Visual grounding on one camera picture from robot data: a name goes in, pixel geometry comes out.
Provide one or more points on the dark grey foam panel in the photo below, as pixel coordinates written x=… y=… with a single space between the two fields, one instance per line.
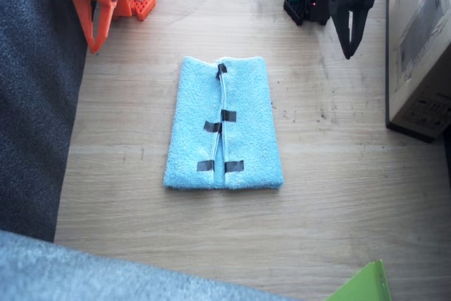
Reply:
x=35 y=103

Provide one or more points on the light grey foam panel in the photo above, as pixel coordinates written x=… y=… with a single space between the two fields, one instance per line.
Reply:
x=70 y=273

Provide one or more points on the black tape strip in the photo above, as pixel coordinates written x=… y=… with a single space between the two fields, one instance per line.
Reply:
x=221 y=69
x=228 y=116
x=212 y=127
x=234 y=166
x=205 y=166

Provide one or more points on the light blue towel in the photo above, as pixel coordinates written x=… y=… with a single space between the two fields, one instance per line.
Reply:
x=253 y=121

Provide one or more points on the brown cardboard box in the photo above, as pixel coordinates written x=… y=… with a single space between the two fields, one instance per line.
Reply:
x=423 y=50

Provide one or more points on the lime green plastic bracket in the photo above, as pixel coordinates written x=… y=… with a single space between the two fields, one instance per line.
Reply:
x=366 y=283

